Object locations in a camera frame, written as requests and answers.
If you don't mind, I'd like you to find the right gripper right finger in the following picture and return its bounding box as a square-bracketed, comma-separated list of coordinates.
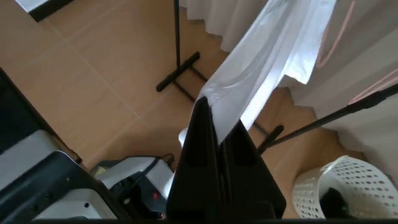
[219, 119, 287, 220]

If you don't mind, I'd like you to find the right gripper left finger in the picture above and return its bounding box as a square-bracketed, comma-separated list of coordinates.
[166, 96, 233, 220]

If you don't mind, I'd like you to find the white printed t-shirt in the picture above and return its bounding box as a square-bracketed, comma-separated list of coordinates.
[178, 0, 337, 149]

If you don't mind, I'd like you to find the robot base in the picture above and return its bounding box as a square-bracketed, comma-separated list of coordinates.
[0, 67, 175, 220]

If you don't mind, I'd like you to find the white laundry basket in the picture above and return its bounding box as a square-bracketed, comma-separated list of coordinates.
[292, 155, 398, 220]

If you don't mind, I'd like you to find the black clothes rack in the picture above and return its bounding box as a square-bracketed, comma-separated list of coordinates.
[155, 0, 398, 156]

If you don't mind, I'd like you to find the black garment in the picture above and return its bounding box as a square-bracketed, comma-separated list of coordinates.
[319, 186, 358, 220]

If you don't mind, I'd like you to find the beige curtain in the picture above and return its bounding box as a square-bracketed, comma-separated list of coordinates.
[179, 0, 398, 187]

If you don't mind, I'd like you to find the black cable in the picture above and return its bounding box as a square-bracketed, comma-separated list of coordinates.
[123, 153, 175, 195]

